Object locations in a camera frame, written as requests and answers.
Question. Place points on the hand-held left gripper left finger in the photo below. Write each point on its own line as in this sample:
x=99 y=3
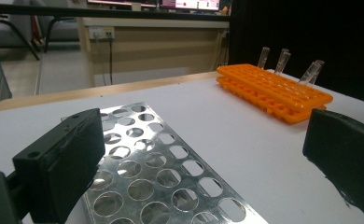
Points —
x=58 y=168

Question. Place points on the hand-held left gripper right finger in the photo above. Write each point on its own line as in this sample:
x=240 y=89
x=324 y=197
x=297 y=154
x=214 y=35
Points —
x=345 y=161

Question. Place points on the orange plastic test tube rack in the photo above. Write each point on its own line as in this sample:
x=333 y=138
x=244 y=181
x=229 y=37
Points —
x=273 y=84

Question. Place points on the silver metal test tube rack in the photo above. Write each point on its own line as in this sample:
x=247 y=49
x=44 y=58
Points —
x=189 y=155

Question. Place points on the black curtain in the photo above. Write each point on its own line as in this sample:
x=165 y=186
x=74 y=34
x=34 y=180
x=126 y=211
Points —
x=304 y=34

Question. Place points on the white power outlet strip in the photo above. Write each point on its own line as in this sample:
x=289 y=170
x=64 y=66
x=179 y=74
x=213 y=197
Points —
x=101 y=32

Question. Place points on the beige wooden desk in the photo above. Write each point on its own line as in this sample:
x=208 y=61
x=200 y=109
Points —
x=158 y=46

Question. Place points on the black horizontal bar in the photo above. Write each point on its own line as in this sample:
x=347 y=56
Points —
x=108 y=13

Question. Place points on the computer monitor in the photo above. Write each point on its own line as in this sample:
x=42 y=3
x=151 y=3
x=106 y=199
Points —
x=191 y=4

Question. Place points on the black chair leg frame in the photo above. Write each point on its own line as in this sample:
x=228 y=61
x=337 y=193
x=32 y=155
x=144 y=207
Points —
x=18 y=35
x=51 y=29

